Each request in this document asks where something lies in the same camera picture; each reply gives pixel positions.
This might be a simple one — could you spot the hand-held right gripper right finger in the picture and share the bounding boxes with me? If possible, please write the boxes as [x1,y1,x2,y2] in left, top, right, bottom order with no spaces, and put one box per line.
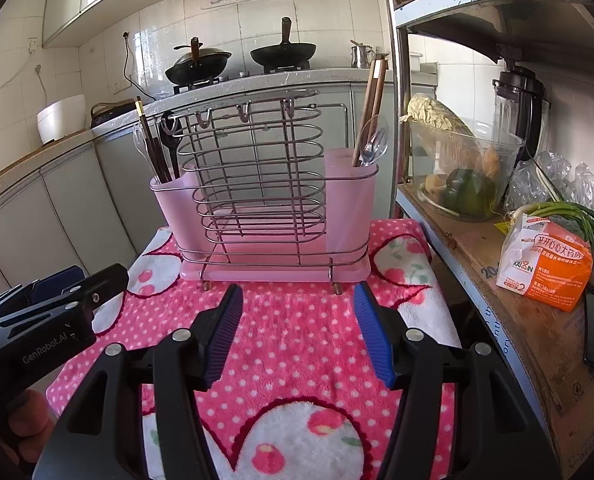
[353,282,563,480]

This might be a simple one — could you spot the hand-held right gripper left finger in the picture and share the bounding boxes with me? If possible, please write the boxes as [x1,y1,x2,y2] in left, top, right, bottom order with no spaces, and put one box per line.
[34,284,245,480]

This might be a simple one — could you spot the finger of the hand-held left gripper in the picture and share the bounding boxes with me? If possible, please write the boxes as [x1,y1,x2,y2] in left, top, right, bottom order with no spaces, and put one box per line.
[0,265,85,321]
[0,262,129,333]

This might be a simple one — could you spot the pink plastic utensil cup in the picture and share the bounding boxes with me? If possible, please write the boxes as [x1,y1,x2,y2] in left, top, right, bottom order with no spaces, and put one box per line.
[150,160,213,276]
[323,147,379,261]

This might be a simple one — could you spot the brown gold-tipped chopstick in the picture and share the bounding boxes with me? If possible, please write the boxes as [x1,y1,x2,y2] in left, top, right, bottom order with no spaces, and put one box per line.
[142,112,174,182]
[135,99,165,183]

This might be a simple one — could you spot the clear plastic spoon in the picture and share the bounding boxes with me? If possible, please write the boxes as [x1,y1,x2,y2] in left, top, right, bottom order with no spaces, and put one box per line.
[352,115,391,168]
[131,121,153,173]
[364,130,389,167]

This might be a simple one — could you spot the black plastic spoon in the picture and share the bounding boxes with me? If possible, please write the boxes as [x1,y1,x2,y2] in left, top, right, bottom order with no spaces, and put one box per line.
[158,110,184,181]

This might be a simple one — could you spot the dark wood-grain chopstick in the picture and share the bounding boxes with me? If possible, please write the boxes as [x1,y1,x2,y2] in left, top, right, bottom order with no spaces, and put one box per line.
[369,57,389,133]
[358,58,380,167]

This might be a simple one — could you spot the metal wire utensil rack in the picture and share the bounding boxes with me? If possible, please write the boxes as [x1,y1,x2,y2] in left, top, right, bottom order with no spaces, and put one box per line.
[164,87,373,293]

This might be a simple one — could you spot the person's left hand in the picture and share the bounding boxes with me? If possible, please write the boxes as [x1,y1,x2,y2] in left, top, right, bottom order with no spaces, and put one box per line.
[2,389,55,473]

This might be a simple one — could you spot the pink dotted fleece blanket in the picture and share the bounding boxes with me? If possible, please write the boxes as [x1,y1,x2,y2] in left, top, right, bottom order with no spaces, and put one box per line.
[44,217,465,480]

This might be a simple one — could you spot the pink plastic drip tray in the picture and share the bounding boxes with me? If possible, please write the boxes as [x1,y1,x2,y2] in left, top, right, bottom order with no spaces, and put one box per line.
[178,247,371,283]

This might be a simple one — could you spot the white plastic basin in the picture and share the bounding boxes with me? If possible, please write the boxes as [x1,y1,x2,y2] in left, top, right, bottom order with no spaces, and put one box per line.
[37,93,88,145]

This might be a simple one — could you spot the black induction cooker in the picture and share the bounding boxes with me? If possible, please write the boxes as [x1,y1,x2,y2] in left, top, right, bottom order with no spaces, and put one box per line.
[90,101,140,129]

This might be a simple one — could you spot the green bell pepper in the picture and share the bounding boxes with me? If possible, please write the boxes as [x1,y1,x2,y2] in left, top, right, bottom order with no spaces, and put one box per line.
[437,167,498,216]

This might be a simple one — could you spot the orange and white box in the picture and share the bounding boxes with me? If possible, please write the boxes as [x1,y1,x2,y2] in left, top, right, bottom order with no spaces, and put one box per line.
[494,212,594,314]

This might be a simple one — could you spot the clear plastic bowl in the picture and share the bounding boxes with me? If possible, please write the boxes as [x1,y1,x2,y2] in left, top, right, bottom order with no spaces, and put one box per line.
[408,116,526,222]

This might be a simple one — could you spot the napa cabbage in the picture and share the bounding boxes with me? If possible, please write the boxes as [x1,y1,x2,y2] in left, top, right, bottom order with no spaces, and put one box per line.
[406,93,480,161]

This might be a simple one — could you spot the black wok with lid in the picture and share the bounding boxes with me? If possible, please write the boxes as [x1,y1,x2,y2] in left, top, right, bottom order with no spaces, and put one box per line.
[164,37,233,86]

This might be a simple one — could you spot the green onions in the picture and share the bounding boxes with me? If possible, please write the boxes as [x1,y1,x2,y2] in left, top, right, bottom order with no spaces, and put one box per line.
[507,201,594,266]

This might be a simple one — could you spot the clear plastic bag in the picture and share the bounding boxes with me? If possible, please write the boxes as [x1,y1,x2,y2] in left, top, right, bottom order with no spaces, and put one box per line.
[504,150,594,226]

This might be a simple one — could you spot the gas stove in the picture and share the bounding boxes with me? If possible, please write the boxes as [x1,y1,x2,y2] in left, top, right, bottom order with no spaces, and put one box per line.
[172,60,313,95]

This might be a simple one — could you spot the stainless steel kettle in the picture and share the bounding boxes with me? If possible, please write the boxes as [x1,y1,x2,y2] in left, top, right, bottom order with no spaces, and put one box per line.
[349,41,378,69]

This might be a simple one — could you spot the black blender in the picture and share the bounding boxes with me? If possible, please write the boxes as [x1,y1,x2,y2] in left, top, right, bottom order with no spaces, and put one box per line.
[492,59,552,163]

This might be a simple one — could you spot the black power cord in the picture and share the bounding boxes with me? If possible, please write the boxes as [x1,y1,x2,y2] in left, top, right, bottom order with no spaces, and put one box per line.
[122,31,155,102]

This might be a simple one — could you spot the metal shelf post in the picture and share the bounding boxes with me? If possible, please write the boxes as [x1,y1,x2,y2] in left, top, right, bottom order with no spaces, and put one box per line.
[378,0,414,188]

